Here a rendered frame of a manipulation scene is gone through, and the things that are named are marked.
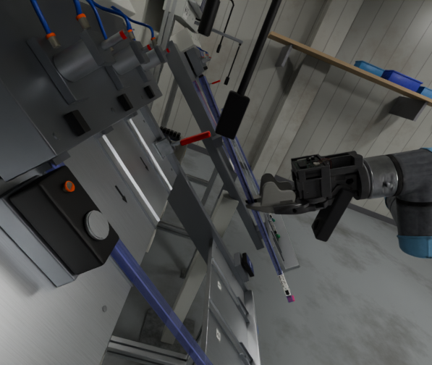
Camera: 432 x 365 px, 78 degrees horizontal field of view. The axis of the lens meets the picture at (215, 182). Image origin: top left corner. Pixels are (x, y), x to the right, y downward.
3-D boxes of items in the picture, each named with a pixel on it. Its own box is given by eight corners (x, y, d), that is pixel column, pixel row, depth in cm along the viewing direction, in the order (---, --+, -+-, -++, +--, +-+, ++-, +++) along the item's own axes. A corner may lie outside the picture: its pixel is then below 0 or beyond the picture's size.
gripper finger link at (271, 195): (241, 182, 50) (291, 174, 49) (247, 211, 52) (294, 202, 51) (242, 189, 47) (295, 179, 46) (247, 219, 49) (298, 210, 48)
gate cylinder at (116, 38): (106, 51, 21) (130, 36, 20) (103, 51, 20) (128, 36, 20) (101, 43, 21) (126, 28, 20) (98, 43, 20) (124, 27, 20)
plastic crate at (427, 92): (430, 102, 304) (435, 94, 300) (442, 104, 286) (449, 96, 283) (409, 93, 302) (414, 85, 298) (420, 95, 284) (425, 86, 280)
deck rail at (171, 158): (228, 294, 74) (249, 287, 73) (228, 300, 73) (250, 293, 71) (66, 28, 48) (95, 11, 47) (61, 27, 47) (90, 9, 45)
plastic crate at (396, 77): (403, 91, 303) (409, 81, 299) (416, 93, 281) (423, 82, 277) (375, 80, 300) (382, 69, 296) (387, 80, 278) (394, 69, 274)
